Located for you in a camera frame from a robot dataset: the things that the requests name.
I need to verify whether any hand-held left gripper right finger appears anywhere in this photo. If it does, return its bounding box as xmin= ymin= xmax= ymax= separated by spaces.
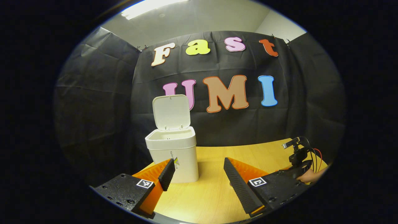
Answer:
xmin=223 ymin=157 xmax=307 ymax=218

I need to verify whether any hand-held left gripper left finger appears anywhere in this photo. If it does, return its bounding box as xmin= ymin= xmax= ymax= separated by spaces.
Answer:
xmin=90 ymin=158 xmax=176 ymax=219

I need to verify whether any white desktop garbage bin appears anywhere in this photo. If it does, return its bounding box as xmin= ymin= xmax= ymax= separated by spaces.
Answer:
xmin=145 ymin=94 xmax=199 ymax=183

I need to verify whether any wooden desktop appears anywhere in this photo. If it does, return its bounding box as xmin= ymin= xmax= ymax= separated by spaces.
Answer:
xmin=132 ymin=138 xmax=328 ymax=224

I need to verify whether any black backdrop cloth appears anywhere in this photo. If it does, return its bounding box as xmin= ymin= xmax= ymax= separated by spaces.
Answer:
xmin=53 ymin=26 xmax=346 ymax=187

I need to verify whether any right gripper cable bundle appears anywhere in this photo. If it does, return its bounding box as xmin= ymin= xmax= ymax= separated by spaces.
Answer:
xmin=306 ymin=146 xmax=324 ymax=173

